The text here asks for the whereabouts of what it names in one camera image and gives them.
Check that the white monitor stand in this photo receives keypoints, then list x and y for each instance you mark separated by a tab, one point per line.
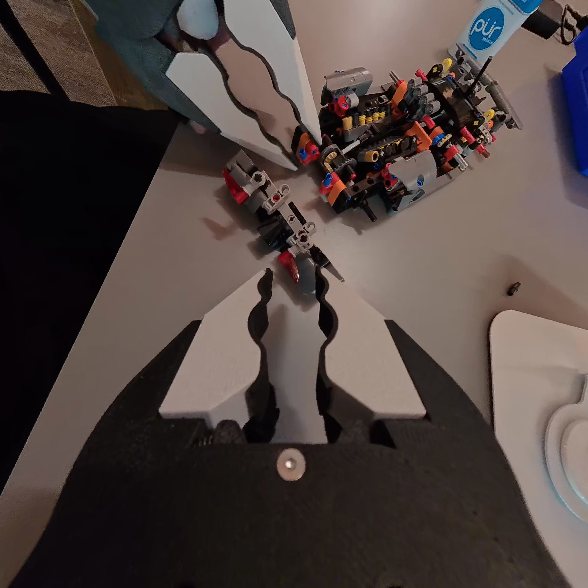
528	367

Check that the person's dark clothing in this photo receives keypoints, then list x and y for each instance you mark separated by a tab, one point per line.
59	229

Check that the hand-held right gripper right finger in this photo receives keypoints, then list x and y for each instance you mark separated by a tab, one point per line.
367	363

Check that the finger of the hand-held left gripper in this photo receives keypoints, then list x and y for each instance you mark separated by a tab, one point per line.
216	101
282	59

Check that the small grey lego subassembly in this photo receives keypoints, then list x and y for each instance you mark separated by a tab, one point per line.
271	206

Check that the white blue-label mint pouch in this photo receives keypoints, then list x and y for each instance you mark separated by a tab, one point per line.
487	27

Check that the black power adapter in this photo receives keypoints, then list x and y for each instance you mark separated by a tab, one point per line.
544	20

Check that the blue plastic bin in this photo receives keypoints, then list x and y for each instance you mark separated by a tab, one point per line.
578	105

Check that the multicoloured lego car chassis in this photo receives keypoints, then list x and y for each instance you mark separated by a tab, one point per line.
404	138

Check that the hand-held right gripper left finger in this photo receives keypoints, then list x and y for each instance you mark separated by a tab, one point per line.
216	363

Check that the small black lego pin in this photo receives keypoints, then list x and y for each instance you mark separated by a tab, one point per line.
513	289

